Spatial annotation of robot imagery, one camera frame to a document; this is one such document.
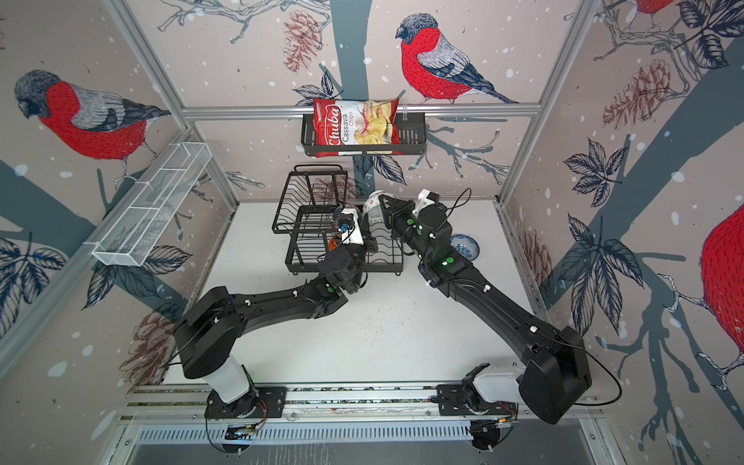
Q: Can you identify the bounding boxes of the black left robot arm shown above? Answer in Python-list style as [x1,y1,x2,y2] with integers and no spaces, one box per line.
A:
[174,244,366,403]

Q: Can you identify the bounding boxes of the orange plastic bowl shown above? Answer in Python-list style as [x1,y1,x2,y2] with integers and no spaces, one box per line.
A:
[329,234,342,251]

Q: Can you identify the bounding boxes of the aluminium mounting rail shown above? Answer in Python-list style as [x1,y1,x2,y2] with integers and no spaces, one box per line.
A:
[124,380,606,424]

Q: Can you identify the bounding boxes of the grey green patterned bowl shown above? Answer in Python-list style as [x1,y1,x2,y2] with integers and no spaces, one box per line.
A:
[362,190,385,233]

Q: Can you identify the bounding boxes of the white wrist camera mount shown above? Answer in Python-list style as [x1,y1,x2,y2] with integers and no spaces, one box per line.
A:
[413,189,440,217]
[336,207,364,245]

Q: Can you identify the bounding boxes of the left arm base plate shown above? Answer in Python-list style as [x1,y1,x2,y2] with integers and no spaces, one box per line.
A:
[205,386,288,420]

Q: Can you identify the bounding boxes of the white wire wall basket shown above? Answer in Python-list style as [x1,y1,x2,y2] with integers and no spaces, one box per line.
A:
[92,141,212,267]

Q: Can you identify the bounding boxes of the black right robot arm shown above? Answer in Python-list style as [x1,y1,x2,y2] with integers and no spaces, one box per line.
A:
[379,194,592,424]

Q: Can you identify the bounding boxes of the black wall shelf basket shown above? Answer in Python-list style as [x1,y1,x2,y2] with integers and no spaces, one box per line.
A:
[300,112,427,158]

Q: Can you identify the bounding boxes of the black wire dish rack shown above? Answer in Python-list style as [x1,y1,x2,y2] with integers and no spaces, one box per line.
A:
[272,164,404,275]

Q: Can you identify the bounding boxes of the blue floral ceramic bowl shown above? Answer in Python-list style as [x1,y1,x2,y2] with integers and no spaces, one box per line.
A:
[451,234,481,262]

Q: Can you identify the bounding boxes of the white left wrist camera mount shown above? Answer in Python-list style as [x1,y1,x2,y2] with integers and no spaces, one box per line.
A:
[336,207,364,245]

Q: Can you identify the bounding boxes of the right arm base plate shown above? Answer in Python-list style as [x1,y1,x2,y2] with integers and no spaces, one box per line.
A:
[429,384,518,419]

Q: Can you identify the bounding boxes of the red cassava chips bag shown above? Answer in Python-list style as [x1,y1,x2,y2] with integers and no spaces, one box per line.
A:
[312,99,400,158]

